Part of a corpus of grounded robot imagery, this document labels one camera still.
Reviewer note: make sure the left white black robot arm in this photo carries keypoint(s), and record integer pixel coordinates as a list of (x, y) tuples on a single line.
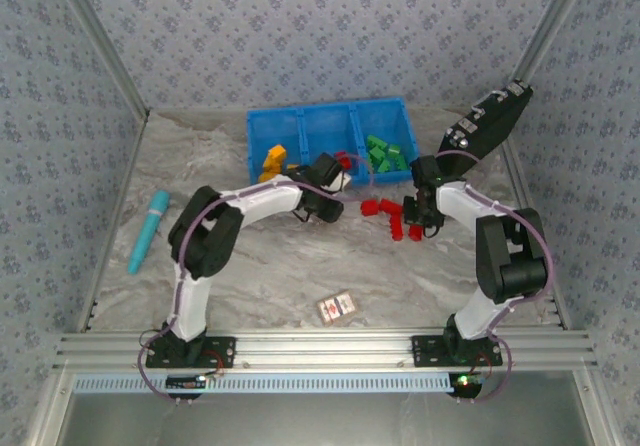
[(190, 306)]

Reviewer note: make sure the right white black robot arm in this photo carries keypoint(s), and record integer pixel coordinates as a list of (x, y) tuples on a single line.
[(470, 316)]

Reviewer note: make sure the black hard case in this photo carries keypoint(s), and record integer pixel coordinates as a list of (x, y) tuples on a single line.
[(490, 126)]

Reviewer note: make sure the small printed card box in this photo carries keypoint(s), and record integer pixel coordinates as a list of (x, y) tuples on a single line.
[(337, 307)]

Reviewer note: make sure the small black controller board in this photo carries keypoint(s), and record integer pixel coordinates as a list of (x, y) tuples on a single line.
[(465, 382), (182, 382)]

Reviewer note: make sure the teal plastic cylinder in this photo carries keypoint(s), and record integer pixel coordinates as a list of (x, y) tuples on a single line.
[(150, 231)]

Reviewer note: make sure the grey metal panel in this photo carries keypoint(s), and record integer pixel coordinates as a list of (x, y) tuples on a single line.
[(325, 421)]

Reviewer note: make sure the aluminium side rail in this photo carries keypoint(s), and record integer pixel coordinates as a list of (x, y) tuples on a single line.
[(516, 178), (116, 216)]

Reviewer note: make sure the aluminium cross rail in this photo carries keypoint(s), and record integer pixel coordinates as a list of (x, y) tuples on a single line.
[(325, 351)]

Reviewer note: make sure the aluminium corner post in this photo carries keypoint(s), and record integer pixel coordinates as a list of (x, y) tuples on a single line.
[(557, 16), (100, 41)]

